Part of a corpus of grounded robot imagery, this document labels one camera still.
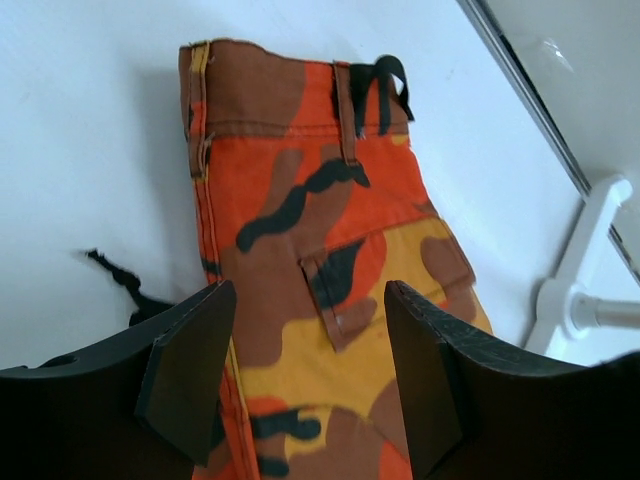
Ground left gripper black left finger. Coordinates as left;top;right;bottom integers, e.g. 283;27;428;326
1;281;236;479

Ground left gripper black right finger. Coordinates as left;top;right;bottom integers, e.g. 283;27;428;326
384;281;639;479

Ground orange camouflage trousers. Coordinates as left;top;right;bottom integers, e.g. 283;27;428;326
179;39;490;479

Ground white and silver clothes rack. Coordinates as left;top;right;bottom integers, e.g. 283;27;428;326
462;1;639;365

